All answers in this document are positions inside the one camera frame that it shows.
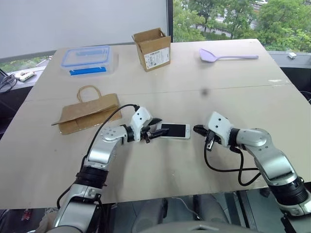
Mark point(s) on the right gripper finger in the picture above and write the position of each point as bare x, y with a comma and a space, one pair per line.
203, 133
199, 128

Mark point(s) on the small white box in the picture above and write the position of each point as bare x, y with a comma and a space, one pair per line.
292, 55

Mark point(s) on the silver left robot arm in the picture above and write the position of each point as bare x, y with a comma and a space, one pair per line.
99, 155

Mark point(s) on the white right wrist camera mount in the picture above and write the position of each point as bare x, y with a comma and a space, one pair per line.
219, 126

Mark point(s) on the clear container with blue lid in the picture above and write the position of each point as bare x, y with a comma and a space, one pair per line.
86, 59

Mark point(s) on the dark window frame post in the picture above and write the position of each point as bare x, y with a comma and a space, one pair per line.
170, 19

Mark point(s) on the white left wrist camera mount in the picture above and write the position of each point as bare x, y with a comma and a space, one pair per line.
140, 121

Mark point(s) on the black table frame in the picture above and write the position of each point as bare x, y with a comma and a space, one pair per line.
245, 210

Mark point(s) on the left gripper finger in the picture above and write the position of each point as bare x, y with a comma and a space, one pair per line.
159, 133
156, 121

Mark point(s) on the white smartphone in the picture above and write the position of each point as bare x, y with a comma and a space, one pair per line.
177, 130

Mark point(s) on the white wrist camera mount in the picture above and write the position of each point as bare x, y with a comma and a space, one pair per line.
219, 126
140, 121

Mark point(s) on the brown paper bag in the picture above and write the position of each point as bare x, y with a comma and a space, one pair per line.
90, 114

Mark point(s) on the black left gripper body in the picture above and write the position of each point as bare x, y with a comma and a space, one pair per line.
147, 133

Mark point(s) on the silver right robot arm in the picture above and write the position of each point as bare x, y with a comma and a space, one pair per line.
269, 155

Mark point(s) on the small red object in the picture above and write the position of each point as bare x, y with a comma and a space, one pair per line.
26, 215

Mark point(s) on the open cardboard box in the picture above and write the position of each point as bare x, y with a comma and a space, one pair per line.
155, 54

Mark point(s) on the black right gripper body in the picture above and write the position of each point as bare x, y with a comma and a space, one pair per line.
211, 139

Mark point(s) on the white power strip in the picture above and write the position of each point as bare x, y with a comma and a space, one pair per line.
25, 76

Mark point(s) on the lilac plastic spatula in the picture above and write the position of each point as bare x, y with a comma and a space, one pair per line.
207, 55

